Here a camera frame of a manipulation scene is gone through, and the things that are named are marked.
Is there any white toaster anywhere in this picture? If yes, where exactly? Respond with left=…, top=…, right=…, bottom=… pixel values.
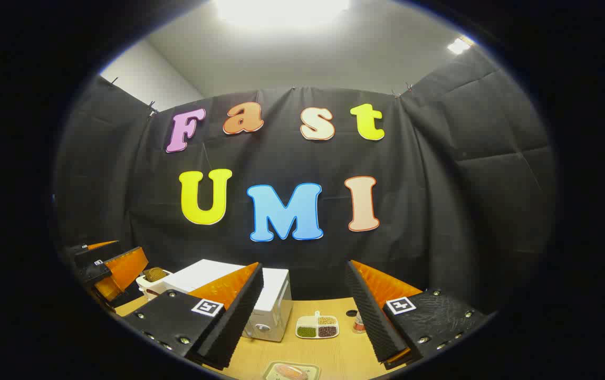
left=136, top=268, right=174, bottom=301

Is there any large ceiling light panel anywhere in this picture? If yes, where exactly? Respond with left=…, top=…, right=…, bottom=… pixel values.
left=215, top=0, right=350, bottom=27

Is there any white microwave oven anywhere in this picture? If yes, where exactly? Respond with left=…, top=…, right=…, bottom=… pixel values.
left=162, top=259, right=293, bottom=343

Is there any white divided bean plate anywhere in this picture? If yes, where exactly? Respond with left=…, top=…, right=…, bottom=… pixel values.
left=295, top=311, right=340, bottom=339

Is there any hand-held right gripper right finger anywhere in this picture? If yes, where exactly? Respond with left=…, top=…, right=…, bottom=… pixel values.
left=345, top=260, right=488, bottom=370

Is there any black backdrop cloth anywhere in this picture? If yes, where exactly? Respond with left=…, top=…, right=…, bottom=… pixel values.
left=54, top=50, right=559, bottom=317

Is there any pinkish oval food piece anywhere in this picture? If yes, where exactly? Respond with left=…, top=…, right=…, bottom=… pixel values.
left=273, top=364, right=309, bottom=380

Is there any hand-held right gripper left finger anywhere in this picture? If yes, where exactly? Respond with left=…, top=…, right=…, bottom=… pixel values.
left=122, top=262, right=264, bottom=371

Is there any pale speckled tray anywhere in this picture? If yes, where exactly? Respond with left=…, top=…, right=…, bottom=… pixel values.
left=263, top=360, right=321, bottom=380

